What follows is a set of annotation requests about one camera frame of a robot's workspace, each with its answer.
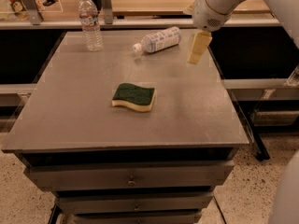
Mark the wooden shelf with metal posts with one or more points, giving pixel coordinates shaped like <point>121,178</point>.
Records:
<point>64,13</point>

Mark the top drawer handle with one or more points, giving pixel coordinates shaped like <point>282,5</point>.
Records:
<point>131,181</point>

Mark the green yellow sponge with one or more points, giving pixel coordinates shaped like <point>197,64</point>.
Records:
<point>138,98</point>

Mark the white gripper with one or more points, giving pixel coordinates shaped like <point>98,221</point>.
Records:
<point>206,12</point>

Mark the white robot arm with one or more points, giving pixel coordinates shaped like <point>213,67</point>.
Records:
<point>285,208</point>

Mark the colourful box on shelf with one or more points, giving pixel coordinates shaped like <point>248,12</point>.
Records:
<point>13,10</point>

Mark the drawer handle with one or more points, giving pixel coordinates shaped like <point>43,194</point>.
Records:
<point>131,181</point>
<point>137,207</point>

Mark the clear plastic water bottle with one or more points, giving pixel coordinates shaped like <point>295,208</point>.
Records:
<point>88,14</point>

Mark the blue label plastic bottle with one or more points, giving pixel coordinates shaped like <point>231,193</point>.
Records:
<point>158,40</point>

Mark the small black object on shelf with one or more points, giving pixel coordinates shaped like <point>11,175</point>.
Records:
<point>48,3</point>

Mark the grey metal drawer cabinet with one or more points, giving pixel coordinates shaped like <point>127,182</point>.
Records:
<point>79,147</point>

